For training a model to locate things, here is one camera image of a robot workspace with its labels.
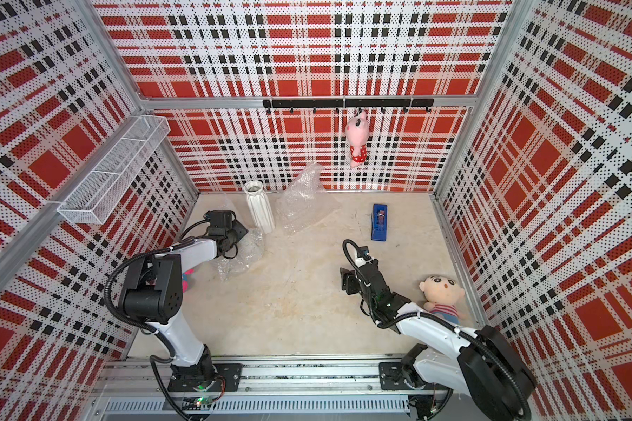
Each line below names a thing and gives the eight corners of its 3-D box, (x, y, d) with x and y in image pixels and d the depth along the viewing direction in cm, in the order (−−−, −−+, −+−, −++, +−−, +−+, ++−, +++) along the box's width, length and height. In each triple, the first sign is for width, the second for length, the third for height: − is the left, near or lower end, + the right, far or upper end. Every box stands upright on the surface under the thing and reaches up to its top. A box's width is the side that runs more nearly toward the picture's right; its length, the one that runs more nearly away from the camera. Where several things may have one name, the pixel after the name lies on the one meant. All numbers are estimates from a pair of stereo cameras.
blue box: (370, 239, 107) (372, 230, 102) (372, 211, 117) (373, 201, 112) (384, 241, 106) (386, 232, 101) (384, 212, 116) (386, 202, 111)
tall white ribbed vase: (254, 233, 107) (240, 198, 90) (258, 217, 112) (246, 181, 96) (272, 233, 107) (261, 198, 90) (275, 217, 112) (266, 181, 96)
